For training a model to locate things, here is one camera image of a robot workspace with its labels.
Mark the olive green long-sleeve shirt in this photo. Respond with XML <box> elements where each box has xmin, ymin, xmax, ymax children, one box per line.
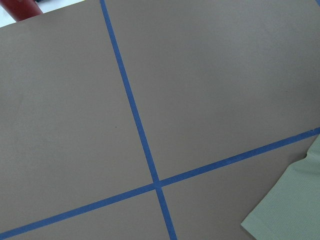
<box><xmin>241</xmin><ymin>138</ymin><xmax>320</xmax><ymax>240</ymax></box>

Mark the red cylinder tube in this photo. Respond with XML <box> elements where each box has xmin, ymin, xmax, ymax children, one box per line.
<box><xmin>0</xmin><ymin>0</ymin><xmax>43</xmax><ymax>22</ymax></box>

